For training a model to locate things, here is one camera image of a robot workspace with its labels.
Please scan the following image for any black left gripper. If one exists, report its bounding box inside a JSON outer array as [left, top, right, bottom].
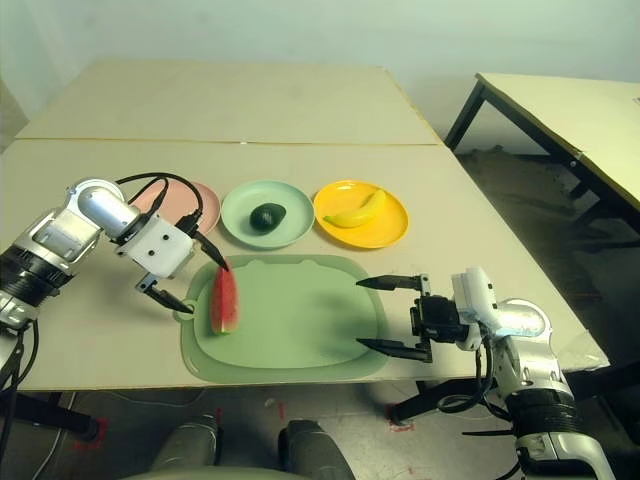
[[135, 231, 232, 316]]

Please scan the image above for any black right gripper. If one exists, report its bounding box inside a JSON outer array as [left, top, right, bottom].
[[355, 273, 475, 363]]

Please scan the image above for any red watermelon slice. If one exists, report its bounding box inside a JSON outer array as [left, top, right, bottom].
[[209, 259, 241, 335]]

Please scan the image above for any dark green avocado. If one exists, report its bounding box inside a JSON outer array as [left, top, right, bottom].
[[249, 203, 287, 234]]

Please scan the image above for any yellow banana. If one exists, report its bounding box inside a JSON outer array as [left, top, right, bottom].
[[322, 188, 388, 229]]

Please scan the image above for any pink round plate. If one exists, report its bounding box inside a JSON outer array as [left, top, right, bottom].
[[127, 179, 222, 237]]

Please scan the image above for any yellow round plate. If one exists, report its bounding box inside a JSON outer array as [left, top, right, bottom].
[[313, 179, 410, 250]]

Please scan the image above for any green silicone cutting mat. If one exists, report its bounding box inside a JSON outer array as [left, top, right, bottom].
[[173, 254, 389, 385]]

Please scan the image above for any mint green round plate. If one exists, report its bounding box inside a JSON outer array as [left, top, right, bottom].
[[221, 179, 316, 250]]

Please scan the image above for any grey robot right leg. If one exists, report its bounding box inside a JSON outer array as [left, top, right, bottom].
[[277, 418, 354, 480]]

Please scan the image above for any grey robot leg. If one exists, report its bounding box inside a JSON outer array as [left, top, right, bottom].
[[277, 418, 354, 480], [153, 413, 222, 472]]

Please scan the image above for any grey robot left leg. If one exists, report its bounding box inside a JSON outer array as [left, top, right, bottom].
[[153, 413, 222, 472]]

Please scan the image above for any clear plastic bag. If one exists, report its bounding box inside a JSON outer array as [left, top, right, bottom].
[[563, 331, 612, 372]]

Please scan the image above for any black-framed side table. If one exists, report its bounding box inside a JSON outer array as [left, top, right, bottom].
[[444, 73, 640, 302]]

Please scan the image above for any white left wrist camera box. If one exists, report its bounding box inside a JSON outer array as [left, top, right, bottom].
[[115, 213, 195, 280]]

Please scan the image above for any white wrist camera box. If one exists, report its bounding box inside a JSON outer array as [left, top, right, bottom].
[[450, 266, 502, 327], [115, 213, 195, 280]]

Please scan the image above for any thick black left wrist cable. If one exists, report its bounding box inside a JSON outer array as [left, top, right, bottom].
[[115, 172, 204, 237]]

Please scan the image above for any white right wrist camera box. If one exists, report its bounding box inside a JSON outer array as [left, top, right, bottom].
[[450, 266, 502, 327]]

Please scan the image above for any thin black left wrist cable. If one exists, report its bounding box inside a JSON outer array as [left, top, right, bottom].
[[127, 178, 170, 217]]

